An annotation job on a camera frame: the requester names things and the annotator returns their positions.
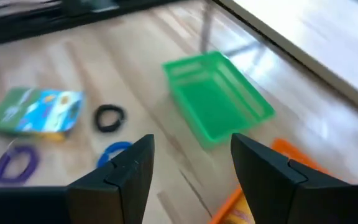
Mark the green plastic basket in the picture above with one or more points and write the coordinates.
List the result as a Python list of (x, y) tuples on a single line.
[(216, 105)]

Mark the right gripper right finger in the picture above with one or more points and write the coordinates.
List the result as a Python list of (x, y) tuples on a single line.
[(269, 186)]

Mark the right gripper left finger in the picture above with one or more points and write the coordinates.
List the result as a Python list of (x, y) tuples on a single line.
[(120, 186)]

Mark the black metal rig frame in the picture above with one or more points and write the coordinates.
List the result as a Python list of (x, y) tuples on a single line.
[(26, 28)]

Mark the small yellow crayon pack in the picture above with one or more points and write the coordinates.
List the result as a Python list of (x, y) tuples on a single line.
[(239, 211)]

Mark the green blue crayon box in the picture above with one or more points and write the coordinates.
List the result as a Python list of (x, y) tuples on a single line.
[(36, 112)]

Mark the orange plastic basket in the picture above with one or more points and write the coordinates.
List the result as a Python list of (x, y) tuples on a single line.
[(291, 152)]

